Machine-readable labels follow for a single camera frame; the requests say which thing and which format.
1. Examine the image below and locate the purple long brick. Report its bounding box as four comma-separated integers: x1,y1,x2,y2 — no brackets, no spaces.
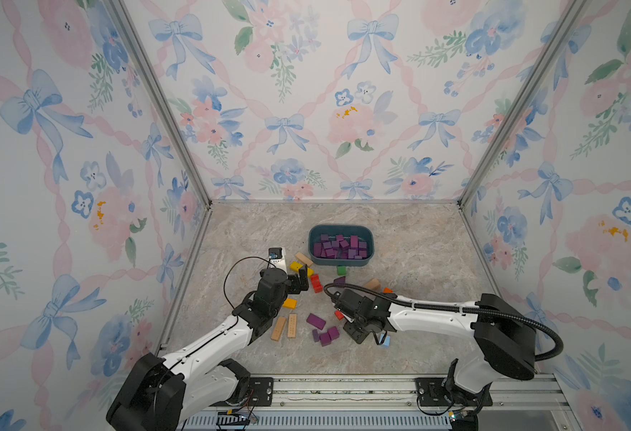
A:
306,314,326,330

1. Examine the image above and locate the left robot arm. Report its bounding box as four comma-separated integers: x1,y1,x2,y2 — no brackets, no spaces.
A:
105,268,309,430

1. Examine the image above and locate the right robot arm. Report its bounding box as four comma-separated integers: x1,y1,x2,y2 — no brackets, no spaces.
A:
324,283,564,407

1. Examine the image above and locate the natural wood brick near bin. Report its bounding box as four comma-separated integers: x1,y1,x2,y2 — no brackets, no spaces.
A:
296,252,314,267

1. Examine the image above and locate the teal plastic storage bin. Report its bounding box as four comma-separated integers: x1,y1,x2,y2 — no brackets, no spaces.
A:
308,224,375,267

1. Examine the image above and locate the yellow long brick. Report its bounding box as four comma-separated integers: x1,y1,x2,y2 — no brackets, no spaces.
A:
289,261,306,272

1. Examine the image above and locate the red arch brick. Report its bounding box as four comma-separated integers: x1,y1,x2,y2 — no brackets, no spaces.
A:
310,274,324,293

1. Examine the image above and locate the yellow-orange brick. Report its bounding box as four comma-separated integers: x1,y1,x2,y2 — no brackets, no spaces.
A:
282,298,297,310

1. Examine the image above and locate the natural wood brick right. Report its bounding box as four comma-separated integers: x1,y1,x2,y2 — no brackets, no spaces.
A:
364,278,382,291

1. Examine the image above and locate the light blue cube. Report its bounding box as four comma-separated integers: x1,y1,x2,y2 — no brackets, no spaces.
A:
380,335,391,348

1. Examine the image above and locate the purple cube front cluster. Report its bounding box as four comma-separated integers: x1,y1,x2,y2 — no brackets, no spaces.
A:
328,327,340,340

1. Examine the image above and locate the natural wood long brick left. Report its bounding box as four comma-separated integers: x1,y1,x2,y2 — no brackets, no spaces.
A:
270,316,288,341

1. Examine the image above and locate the natural wood long brick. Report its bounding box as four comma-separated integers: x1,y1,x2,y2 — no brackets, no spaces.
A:
270,316,288,341
287,314,297,339

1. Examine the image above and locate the purple cube front left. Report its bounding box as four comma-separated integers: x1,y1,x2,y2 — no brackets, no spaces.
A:
319,333,331,347

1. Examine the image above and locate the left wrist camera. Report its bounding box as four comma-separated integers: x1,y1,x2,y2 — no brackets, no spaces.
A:
268,247,287,271

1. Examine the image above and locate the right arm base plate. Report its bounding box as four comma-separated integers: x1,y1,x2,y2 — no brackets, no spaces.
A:
414,377,493,409

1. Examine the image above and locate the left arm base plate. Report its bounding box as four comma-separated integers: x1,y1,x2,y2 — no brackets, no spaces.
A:
212,376,274,408

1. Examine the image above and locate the aluminium front rail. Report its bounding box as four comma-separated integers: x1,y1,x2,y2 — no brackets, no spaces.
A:
115,372,583,431

